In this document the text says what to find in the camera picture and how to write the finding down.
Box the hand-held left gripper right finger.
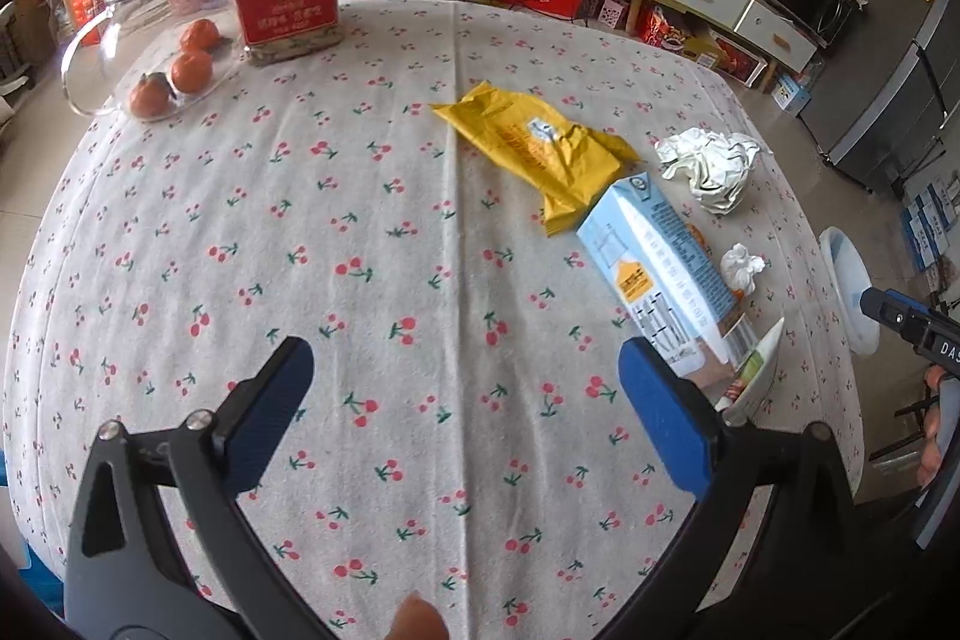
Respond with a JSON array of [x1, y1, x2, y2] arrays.
[[600, 336, 912, 640]]

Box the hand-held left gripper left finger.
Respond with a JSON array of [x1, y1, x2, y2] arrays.
[[64, 335, 331, 640]]

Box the white green wrapper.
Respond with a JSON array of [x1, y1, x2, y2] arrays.
[[712, 316, 786, 423]]

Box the light blue milk carton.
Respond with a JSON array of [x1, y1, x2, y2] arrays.
[[576, 175, 760, 390]]

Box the small white tissue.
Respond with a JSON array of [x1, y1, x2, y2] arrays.
[[720, 242, 766, 296]]

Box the white paper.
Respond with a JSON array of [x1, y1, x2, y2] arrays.
[[654, 130, 762, 214]]

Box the yellow plastic packet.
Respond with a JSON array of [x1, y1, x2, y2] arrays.
[[430, 81, 642, 238]]

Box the person's right hand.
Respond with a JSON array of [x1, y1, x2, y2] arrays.
[[919, 364, 960, 489]]

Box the person's left hand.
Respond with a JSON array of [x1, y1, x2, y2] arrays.
[[373, 593, 451, 640]]

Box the stack of blue white boxes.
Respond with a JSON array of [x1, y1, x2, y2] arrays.
[[900, 182, 960, 270]]

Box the cherry print tablecloth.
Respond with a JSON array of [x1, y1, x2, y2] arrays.
[[0, 0, 863, 640]]

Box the grey refrigerator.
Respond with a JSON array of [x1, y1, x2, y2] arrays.
[[799, 0, 960, 191]]

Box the light blue small box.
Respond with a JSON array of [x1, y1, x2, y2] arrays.
[[772, 70, 815, 116]]

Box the orange fruit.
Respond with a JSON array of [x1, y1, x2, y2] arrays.
[[180, 17, 223, 52], [170, 49, 215, 94], [129, 72, 175, 120]]

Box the red white printed box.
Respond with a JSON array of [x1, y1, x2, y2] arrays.
[[709, 31, 770, 86]]

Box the yellow red printed box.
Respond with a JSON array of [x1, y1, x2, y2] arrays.
[[637, 6, 721, 67]]

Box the glass jug wooden lid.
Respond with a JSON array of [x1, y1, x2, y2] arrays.
[[60, 0, 233, 122]]

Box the pink patterned box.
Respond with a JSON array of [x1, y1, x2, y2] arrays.
[[589, 0, 631, 30]]

